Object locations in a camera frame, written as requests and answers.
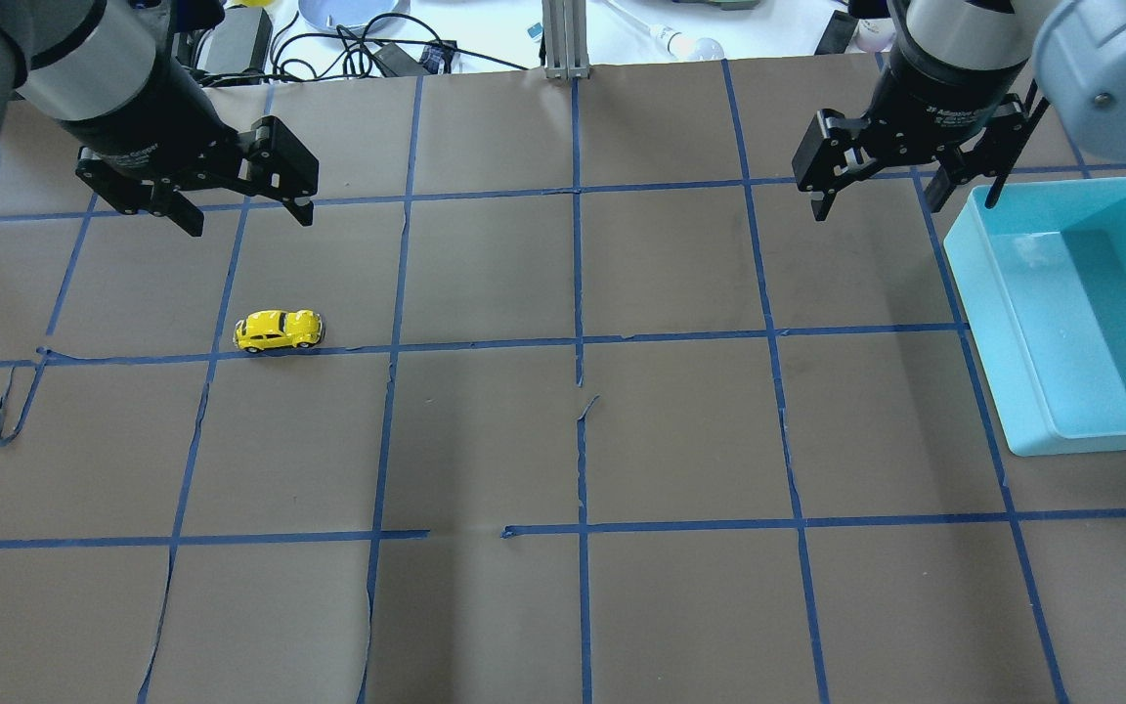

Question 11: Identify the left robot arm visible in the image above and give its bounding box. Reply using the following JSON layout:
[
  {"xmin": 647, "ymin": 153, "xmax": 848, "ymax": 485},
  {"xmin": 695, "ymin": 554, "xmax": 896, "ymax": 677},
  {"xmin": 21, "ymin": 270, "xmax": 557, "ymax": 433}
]
[{"xmin": 0, "ymin": 1, "xmax": 319, "ymax": 237}]

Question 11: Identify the black power adapter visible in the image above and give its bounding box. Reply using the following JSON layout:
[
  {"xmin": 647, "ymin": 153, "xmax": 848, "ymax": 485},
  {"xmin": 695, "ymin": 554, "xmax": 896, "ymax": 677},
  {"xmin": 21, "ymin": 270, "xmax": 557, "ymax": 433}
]
[{"xmin": 196, "ymin": 6, "xmax": 272, "ymax": 75}]

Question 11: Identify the aluminium frame post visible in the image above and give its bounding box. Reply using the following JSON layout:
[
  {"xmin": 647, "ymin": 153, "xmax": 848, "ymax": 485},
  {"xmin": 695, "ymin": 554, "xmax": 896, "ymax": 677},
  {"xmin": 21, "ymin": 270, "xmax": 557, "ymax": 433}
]
[{"xmin": 538, "ymin": 0, "xmax": 591, "ymax": 81}]

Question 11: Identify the turquoise plastic bin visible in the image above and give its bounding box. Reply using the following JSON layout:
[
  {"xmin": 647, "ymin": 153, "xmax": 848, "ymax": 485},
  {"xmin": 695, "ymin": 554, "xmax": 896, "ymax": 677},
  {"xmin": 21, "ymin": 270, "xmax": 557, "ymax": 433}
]
[{"xmin": 942, "ymin": 175, "xmax": 1126, "ymax": 458}]

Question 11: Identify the white light bulb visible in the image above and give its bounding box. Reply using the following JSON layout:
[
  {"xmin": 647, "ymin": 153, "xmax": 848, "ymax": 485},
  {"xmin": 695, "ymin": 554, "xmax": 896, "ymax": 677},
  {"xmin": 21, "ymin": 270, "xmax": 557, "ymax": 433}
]
[{"xmin": 654, "ymin": 25, "xmax": 725, "ymax": 62}]

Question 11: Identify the yellow beetle toy car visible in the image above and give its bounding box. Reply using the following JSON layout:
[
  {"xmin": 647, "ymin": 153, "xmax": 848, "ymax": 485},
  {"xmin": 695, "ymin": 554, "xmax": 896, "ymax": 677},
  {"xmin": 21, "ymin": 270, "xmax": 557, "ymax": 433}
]
[{"xmin": 233, "ymin": 309, "xmax": 325, "ymax": 355}]

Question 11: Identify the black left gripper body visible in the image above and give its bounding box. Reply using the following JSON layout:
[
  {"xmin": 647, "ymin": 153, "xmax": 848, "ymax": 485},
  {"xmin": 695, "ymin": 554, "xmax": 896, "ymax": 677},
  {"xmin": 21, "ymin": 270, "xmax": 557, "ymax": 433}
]
[{"xmin": 60, "ymin": 54, "xmax": 245, "ymax": 196}]

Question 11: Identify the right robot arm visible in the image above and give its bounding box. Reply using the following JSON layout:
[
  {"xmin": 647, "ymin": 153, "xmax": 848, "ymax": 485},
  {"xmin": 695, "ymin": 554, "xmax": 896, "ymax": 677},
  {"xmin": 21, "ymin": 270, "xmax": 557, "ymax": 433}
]
[{"xmin": 792, "ymin": 1, "xmax": 1126, "ymax": 220}]

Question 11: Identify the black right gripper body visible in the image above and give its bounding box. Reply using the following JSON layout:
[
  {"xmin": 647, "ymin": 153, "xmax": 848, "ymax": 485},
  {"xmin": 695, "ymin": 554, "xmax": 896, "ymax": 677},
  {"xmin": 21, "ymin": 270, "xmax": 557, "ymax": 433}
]
[{"xmin": 863, "ymin": 39, "xmax": 1021, "ymax": 173}]

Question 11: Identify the blue plate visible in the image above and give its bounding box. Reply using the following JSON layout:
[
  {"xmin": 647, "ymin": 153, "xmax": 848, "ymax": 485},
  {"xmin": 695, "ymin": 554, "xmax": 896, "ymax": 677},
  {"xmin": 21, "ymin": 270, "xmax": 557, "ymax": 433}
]
[{"xmin": 296, "ymin": 0, "xmax": 410, "ymax": 32}]

